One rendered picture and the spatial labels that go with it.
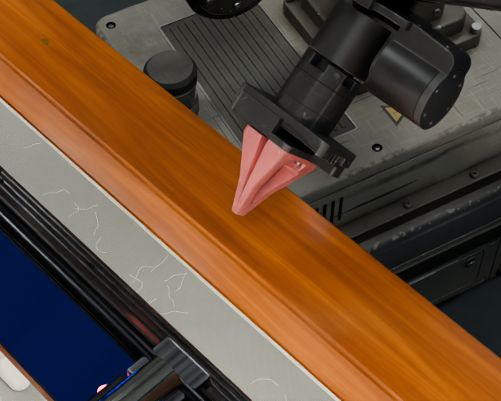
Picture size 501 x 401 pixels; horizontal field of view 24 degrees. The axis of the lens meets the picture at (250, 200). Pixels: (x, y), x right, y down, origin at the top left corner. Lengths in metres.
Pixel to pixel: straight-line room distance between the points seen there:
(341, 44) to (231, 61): 0.67
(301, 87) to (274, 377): 0.25
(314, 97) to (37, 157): 0.34
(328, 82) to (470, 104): 0.65
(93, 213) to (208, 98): 0.48
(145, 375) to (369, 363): 0.44
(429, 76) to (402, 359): 0.25
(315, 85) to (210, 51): 0.68
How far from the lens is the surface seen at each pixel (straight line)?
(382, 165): 1.53
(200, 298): 1.07
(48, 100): 1.20
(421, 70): 0.94
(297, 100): 0.97
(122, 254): 1.10
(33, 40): 1.27
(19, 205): 0.69
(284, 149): 0.97
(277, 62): 1.63
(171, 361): 0.61
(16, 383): 1.02
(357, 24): 0.97
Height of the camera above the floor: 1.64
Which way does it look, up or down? 53 degrees down
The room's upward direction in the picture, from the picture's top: straight up
